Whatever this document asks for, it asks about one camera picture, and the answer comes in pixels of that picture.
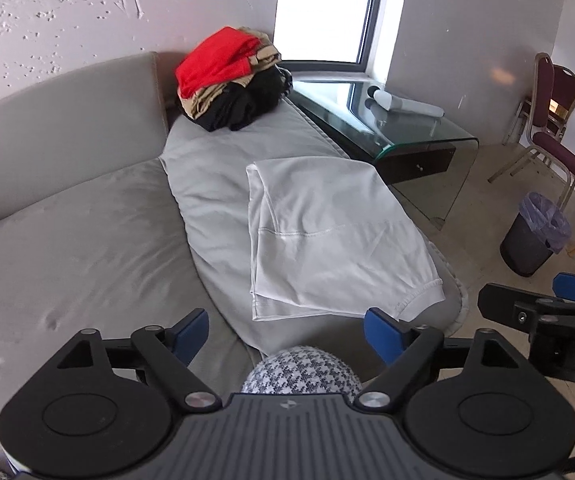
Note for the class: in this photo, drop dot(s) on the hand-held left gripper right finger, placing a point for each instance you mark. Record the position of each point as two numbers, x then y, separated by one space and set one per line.
382 335

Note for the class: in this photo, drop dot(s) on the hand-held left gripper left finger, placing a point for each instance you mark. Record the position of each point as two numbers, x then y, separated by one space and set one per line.
190 335

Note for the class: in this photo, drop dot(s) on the white t-shirt with script print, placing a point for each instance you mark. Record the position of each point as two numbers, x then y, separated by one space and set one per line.
327 235

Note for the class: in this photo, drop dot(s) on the black trash bin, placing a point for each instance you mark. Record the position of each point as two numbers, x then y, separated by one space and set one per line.
525 250

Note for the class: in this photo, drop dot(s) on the lilac bin liner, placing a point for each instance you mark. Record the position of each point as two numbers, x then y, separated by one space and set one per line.
542 210

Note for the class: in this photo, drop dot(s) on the houndstooth pants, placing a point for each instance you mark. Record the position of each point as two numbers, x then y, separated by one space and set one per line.
302 375

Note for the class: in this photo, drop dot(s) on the maroon banquet chair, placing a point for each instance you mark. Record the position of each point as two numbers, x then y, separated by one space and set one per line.
562 152
567 85

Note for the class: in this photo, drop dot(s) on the grey fabric sofa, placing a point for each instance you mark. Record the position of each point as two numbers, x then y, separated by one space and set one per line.
67 235

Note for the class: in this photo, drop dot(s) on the grey padded seat cushion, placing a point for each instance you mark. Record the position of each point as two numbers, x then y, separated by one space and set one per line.
207 170

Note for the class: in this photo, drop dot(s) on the dark low cabinet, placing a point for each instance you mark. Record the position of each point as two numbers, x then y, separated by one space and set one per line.
417 162

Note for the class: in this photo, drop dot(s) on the glass side table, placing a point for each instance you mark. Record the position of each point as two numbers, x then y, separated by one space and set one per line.
367 130

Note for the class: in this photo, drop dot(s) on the long white cylindrical device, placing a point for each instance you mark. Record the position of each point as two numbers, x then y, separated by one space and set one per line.
407 104

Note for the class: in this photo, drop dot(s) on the tan cloth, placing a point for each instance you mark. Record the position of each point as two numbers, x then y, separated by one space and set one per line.
202 102

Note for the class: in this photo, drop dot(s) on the black cloth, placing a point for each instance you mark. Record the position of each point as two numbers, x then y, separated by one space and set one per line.
247 105

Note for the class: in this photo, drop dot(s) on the window with dark frame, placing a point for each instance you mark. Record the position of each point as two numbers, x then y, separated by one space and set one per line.
322 10

